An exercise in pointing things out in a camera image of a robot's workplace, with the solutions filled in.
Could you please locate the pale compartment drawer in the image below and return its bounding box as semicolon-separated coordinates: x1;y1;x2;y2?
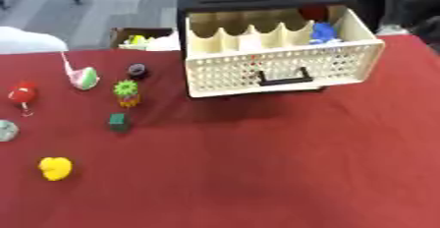
184;5;387;99

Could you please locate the dark round toy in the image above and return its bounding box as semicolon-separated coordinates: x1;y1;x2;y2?
125;63;150;80

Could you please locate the toy pineapple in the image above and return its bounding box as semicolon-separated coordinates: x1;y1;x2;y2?
111;79;143;109

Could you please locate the cardboard box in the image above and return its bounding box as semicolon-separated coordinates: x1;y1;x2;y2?
108;27;183;52

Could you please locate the green block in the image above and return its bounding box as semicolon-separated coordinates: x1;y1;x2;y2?
106;113;131;133

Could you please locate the blue toy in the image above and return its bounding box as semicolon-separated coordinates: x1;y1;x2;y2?
309;22;343;45

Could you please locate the red round toy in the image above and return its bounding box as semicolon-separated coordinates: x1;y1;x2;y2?
297;5;330;23

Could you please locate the yellow soft toy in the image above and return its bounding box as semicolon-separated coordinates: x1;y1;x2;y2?
35;156;76;182

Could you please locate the red and white toy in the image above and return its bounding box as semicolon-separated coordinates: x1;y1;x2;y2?
7;81;40;118

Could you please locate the white bag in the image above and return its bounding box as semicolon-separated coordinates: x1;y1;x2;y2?
0;26;71;55

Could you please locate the person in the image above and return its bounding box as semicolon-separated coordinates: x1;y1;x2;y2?
347;0;440;48

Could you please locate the pale grey round toy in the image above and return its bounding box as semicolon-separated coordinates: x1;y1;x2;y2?
0;119;21;143

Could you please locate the black drawer handle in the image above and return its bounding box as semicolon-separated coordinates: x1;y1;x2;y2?
255;66;316;87

